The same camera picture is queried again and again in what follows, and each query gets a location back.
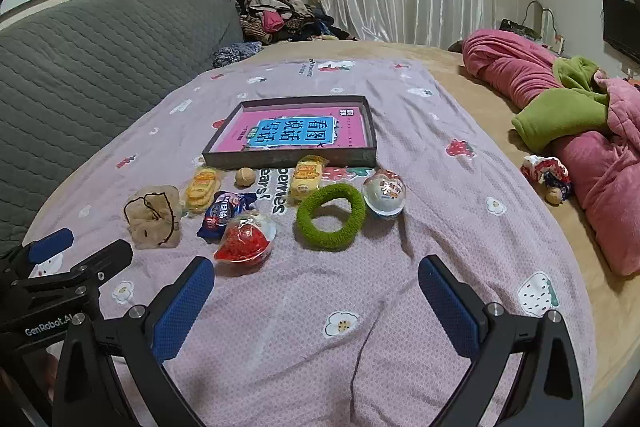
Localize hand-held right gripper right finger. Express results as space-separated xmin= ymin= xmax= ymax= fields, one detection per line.
xmin=417 ymin=254 xmax=586 ymax=427

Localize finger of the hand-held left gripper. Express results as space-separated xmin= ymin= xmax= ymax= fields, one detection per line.
xmin=0 ymin=228 xmax=75 ymax=280
xmin=27 ymin=239 xmax=134 ymax=303

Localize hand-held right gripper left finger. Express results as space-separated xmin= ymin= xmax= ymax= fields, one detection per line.
xmin=52 ymin=256 xmax=217 ymax=427

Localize clear egg capsule red filling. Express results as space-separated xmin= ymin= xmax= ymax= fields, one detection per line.
xmin=213 ymin=213 xmax=277 ymax=264

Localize blue snack packet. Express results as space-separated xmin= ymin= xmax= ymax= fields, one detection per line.
xmin=196 ymin=191 xmax=257 ymax=240

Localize yellow cake packet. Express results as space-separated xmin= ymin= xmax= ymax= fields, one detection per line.
xmin=291 ymin=155 xmax=328 ymax=201
xmin=184 ymin=166 xmax=223 ymax=214

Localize clear egg capsule white toy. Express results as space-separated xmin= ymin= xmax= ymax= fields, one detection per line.
xmin=362 ymin=170 xmax=408 ymax=220

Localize green fuzzy ring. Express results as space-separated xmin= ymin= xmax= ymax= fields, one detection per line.
xmin=296 ymin=183 xmax=367 ymax=252

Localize shallow grey box tray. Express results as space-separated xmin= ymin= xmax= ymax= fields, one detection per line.
xmin=201 ymin=95 xmax=378 ymax=169

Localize printed pink blanket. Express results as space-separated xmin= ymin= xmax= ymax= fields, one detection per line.
xmin=22 ymin=57 xmax=598 ymax=427

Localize small cloth doll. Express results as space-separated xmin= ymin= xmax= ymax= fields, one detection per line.
xmin=520 ymin=154 xmax=572 ymax=206

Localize grey quilted headboard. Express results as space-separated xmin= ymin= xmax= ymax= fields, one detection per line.
xmin=0 ymin=0 xmax=244 ymax=258

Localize green fleece blanket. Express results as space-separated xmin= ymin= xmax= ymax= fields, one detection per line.
xmin=511 ymin=55 xmax=613 ymax=152

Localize dark floral cloth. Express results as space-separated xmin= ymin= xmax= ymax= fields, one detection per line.
xmin=212 ymin=41 xmax=263 ymax=68

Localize beige bed sheet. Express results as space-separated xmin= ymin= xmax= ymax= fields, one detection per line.
xmin=240 ymin=39 xmax=640 ymax=427

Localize pink quilt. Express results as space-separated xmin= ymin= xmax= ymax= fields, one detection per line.
xmin=461 ymin=28 xmax=640 ymax=278

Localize black bag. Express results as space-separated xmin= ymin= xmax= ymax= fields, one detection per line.
xmin=499 ymin=18 xmax=543 ymax=40

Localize pile of clothes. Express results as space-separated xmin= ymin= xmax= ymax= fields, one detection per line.
xmin=223 ymin=0 xmax=358 ymax=44

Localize black television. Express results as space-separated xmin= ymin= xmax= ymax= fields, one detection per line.
xmin=601 ymin=0 xmax=640 ymax=68

